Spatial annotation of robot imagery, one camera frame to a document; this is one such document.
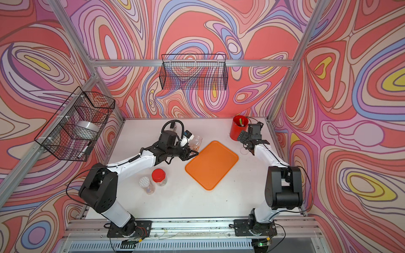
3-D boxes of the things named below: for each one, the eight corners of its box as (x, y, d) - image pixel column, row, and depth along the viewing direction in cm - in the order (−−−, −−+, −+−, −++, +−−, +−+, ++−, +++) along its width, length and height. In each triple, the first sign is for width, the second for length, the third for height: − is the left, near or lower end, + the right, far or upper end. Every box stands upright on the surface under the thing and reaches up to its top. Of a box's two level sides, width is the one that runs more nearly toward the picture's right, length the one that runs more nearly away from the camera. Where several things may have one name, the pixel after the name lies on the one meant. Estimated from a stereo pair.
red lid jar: (155, 185, 89) (150, 179, 81) (157, 176, 92) (153, 168, 85) (166, 185, 88) (162, 179, 81) (167, 175, 92) (164, 168, 85)
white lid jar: (144, 194, 86) (137, 186, 77) (146, 184, 89) (139, 176, 80) (153, 194, 86) (148, 186, 77) (155, 184, 89) (150, 176, 80)
